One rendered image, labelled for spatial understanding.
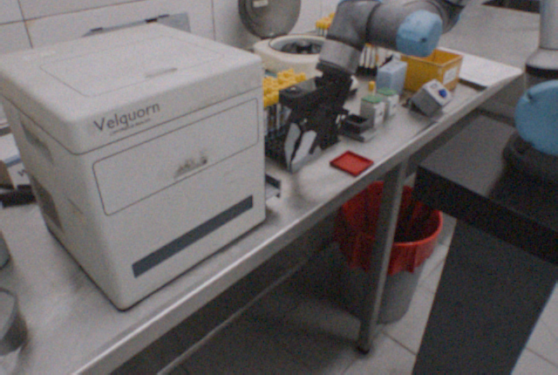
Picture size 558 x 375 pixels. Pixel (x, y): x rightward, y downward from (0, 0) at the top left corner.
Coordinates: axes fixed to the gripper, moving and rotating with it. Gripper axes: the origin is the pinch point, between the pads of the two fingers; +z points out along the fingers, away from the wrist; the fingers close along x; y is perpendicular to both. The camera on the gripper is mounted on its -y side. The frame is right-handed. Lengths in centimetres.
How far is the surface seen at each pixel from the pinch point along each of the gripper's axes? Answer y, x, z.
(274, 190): -6.2, -2.8, 4.3
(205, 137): -27.6, -4.5, -3.3
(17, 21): -31, 60, -7
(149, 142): -35.9, -4.5, -1.4
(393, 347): 85, -11, 58
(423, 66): 50, 5, -33
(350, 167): 13.7, -4.8, -2.7
